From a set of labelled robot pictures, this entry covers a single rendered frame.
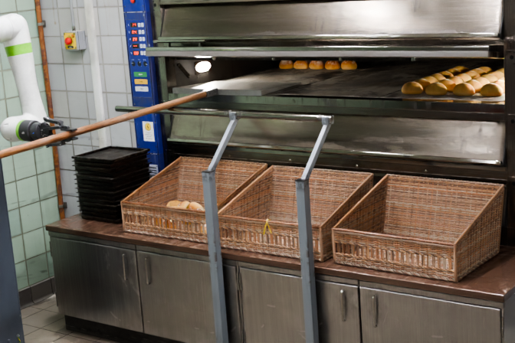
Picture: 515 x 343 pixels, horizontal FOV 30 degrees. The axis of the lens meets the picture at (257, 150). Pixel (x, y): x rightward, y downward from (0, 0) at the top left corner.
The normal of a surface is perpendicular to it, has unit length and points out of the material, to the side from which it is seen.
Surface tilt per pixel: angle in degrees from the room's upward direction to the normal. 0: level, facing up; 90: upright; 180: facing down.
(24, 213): 90
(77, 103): 90
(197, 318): 91
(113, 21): 90
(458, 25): 70
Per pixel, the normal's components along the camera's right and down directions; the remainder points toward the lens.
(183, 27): -0.57, -0.14
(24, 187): 0.81, 0.06
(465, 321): -0.58, 0.21
